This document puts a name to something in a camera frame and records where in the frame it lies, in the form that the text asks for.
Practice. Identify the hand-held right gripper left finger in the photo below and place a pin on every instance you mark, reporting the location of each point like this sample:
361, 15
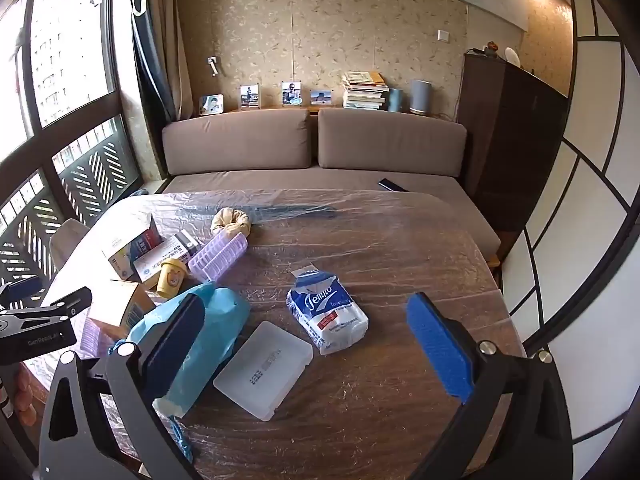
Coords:
172, 347

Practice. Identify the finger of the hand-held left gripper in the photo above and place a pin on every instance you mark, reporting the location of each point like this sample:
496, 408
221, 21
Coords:
70, 302
25, 288

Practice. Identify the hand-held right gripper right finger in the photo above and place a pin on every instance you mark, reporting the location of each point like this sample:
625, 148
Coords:
440, 350

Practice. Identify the translucent plastic case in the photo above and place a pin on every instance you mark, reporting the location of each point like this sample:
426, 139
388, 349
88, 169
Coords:
260, 370

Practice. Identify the purple bristled plastic tray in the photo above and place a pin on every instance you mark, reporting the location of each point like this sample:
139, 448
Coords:
220, 255

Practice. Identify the blue and white tissue pack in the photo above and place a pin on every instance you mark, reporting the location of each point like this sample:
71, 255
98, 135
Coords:
325, 315

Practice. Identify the person's left hand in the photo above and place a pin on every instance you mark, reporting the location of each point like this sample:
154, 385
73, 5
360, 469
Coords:
25, 400

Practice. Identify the brown cardboard box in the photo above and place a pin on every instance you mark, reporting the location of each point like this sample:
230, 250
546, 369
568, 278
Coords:
117, 305

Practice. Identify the grey chair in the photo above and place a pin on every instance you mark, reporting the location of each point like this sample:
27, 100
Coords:
67, 242

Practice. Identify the yellow toy cup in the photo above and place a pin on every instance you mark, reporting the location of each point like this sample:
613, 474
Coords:
171, 277

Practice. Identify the open white and blue box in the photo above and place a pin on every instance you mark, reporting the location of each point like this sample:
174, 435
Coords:
125, 250

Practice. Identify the white mask box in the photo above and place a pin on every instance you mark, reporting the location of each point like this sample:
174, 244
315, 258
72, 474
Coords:
160, 256

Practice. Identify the small dark and white box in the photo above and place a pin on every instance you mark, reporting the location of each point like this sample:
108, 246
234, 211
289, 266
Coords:
190, 241

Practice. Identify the beige scrunchie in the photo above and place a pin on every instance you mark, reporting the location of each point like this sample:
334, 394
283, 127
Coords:
231, 221

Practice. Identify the black remote control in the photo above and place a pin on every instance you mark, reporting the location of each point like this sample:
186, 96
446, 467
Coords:
392, 185

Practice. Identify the white paper sliding screen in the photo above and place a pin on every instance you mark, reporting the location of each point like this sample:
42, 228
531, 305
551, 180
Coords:
590, 210

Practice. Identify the brown sofa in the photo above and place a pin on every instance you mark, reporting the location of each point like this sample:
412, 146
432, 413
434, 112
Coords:
310, 182

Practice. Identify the brown sofa back cushion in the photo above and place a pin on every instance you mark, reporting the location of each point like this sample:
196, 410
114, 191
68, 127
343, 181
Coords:
235, 142
390, 142

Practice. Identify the dark wooden cabinet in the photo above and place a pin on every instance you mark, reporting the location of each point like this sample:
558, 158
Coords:
510, 135

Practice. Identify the window with patterned railing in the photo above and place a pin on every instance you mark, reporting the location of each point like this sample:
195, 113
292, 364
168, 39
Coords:
65, 60

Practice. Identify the dark blue curtain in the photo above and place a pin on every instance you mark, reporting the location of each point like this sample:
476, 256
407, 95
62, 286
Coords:
150, 75

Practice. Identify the grey cylinder speaker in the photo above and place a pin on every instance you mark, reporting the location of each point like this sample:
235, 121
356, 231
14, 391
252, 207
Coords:
420, 97

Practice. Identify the teal cylinder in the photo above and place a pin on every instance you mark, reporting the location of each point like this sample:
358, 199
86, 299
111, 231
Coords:
395, 100

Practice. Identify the stack of books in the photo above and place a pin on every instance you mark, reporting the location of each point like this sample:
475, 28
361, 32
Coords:
365, 91

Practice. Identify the beige curtain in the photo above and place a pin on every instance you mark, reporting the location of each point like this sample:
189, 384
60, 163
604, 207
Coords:
167, 35

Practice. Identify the white plate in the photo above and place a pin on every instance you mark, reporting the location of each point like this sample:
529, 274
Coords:
511, 56

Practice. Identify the orange figurine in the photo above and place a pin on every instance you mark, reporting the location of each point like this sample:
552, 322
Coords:
490, 49

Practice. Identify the photo frame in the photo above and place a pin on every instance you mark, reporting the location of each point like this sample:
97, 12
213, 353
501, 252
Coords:
212, 105
320, 98
250, 97
291, 93

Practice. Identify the white wall switch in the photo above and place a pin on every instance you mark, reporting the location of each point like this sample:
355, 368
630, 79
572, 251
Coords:
443, 35

